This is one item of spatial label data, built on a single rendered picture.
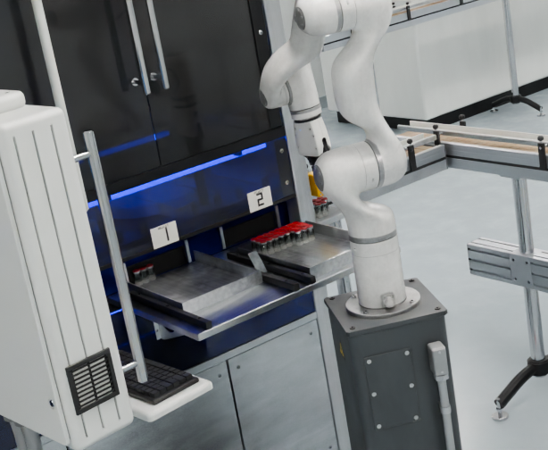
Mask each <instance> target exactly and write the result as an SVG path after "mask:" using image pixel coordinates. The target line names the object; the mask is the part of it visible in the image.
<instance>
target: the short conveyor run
mask: <svg viewBox="0 0 548 450"><path fill-rule="evenodd" d="M435 140H436V135H432V136H430V137H425V138H424V133H421V134H418V135H417V136H414V137H410V138H407V139H405V140H403V141H400V143H401V144H402V146H403V149H404V151H405V153H406V155H407V170H406V172H405V174H404V175H403V177H402V178H401V179H399V180H398V181H396V182H395V183H393V184H391V185H388V186H384V187H379V188H375V189H371V190H368V191H365V192H361V193H360V199H361V200H362V201H366V202H367V201H369V200H371V199H373V198H376V197H378V196H382V195H384V194H386V193H389V192H391V191H394V190H396V189H398V188H402V187H404V186H407V185H409V184H411V183H413V182H416V181H418V180H421V179H424V178H426V177H429V176H431V175H434V174H436V173H438V172H440V171H444V170H447V169H448V166H447V159H446V152H445V146H444V145H438V146H434V145H427V143H429V142H432V141H435ZM328 206H331V207H335V208H337V207H336V206H335V205H334V204H333V203H332V202H331V201H330V200H329V199H328Z"/></svg>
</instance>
